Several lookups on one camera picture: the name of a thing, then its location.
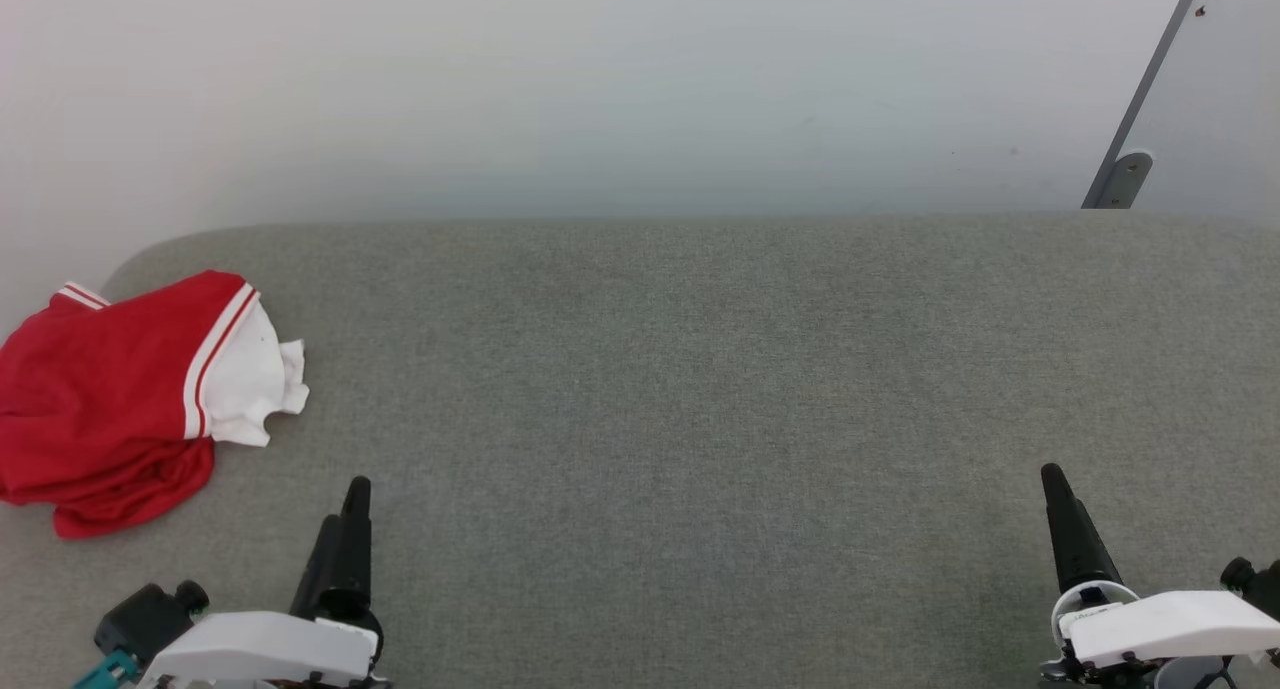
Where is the grey metal wall rail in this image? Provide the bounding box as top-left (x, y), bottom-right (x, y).
top-left (1082, 0), bottom-right (1211, 210)

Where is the red Bulls 23 jersey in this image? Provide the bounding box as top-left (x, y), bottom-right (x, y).
top-left (0, 269), bottom-right (311, 540)

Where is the grey fabric sofa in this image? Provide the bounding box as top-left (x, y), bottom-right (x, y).
top-left (0, 212), bottom-right (1280, 689)

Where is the teal cable connector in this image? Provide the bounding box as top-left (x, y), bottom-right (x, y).
top-left (72, 651), bottom-right (137, 689)

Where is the grey metal rail bracket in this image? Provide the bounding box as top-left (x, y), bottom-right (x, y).
top-left (1094, 150), bottom-right (1155, 210)

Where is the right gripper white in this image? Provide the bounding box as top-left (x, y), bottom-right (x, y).
top-left (1040, 463), bottom-right (1280, 689)

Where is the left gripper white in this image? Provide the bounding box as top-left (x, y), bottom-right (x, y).
top-left (138, 476), bottom-right (391, 689)

